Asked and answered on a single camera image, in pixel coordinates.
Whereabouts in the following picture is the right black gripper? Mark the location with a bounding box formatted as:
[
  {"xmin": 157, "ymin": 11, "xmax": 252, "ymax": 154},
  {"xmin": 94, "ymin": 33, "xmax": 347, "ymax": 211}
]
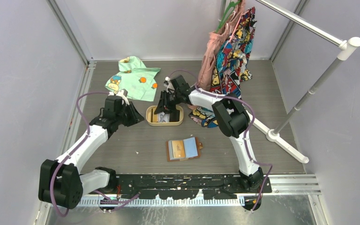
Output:
[{"xmin": 155, "ymin": 90, "xmax": 181, "ymax": 116}]

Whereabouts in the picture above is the white VIP card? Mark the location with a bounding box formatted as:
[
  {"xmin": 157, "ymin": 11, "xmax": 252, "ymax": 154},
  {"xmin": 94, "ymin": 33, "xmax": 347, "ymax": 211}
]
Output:
[{"xmin": 158, "ymin": 112, "xmax": 170, "ymax": 123}]

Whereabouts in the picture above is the beige oval card tray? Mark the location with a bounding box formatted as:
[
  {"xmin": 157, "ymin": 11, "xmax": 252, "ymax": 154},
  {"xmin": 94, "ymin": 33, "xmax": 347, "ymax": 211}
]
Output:
[{"xmin": 145, "ymin": 105, "xmax": 184, "ymax": 127}]

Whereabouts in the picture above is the gold credit card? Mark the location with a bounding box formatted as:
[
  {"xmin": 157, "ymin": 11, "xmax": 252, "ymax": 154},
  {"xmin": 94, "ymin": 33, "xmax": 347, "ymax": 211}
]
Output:
[{"xmin": 150, "ymin": 112, "xmax": 158, "ymax": 123}]

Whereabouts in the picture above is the brown leather card holder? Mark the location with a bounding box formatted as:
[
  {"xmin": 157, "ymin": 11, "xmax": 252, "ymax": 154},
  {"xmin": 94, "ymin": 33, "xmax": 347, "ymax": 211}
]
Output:
[{"xmin": 166, "ymin": 137, "xmax": 203, "ymax": 162}]

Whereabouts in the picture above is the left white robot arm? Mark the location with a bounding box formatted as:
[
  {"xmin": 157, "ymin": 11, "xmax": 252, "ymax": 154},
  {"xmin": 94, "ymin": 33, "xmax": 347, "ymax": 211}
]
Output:
[{"xmin": 38, "ymin": 92, "xmax": 144, "ymax": 209}]

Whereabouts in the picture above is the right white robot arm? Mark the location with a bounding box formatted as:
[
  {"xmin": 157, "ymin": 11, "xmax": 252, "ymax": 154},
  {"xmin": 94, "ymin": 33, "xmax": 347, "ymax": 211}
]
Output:
[{"xmin": 156, "ymin": 75, "xmax": 264, "ymax": 193}]

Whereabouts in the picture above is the green cartoon child shirt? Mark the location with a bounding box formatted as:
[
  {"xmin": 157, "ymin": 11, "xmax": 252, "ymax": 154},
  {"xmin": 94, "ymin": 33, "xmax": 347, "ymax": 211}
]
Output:
[{"xmin": 105, "ymin": 56, "xmax": 161, "ymax": 102}]

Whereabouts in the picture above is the colourful comic print garment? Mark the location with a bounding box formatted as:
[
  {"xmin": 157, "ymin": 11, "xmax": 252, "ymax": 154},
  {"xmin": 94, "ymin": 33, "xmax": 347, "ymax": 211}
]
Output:
[{"xmin": 188, "ymin": 7, "xmax": 257, "ymax": 128}]

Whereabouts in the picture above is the pink hanging garment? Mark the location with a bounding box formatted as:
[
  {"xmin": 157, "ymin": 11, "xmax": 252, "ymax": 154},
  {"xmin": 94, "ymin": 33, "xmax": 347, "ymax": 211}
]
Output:
[{"xmin": 192, "ymin": 0, "xmax": 247, "ymax": 110}]

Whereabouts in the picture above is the green clothes hanger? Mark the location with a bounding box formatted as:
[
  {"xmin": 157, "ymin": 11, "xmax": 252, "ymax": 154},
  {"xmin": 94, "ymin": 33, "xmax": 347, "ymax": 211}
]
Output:
[{"xmin": 215, "ymin": 0, "xmax": 241, "ymax": 33}]

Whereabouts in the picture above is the white metal clothes rack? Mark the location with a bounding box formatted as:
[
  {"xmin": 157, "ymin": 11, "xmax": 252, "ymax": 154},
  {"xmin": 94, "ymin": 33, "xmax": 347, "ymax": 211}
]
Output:
[{"xmin": 219, "ymin": 0, "xmax": 360, "ymax": 165}]

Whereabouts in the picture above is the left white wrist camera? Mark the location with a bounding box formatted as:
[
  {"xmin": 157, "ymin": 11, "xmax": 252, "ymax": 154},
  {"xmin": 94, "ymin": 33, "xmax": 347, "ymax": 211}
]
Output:
[{"xmin": 116, "ymin": 89, "xmax": 130, "ymax": 105}]

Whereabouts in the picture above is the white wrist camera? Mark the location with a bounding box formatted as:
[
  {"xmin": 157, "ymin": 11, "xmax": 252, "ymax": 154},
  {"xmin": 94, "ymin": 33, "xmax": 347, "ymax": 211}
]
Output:
[
  {"xmin": 164, "ymin": 76, "xmax": 173, "ymax": 92},
  {"xmin": 116, "ymin": 89, "xmax": 130, "ymax": 105}
]

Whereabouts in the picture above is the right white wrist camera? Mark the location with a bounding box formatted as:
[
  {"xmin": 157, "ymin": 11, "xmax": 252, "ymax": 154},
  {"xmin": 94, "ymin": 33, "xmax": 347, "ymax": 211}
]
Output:
[{"xmin": 164, "ymin": 76, "xmax": 173, "ymax": 92}]

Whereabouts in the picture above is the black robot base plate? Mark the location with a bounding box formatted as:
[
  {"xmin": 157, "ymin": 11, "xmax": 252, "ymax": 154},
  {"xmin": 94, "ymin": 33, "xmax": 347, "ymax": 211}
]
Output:
[{"xmin": 99, "ymin": 174, "xmax": 272, "ymax": 200}]

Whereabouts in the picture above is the slotted aluminium rail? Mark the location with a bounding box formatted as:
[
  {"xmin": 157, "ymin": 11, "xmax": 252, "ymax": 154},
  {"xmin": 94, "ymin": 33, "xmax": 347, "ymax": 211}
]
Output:
[{"xmin": 77, "ymin": 195, "xmax": 245, "ymax": 207}]

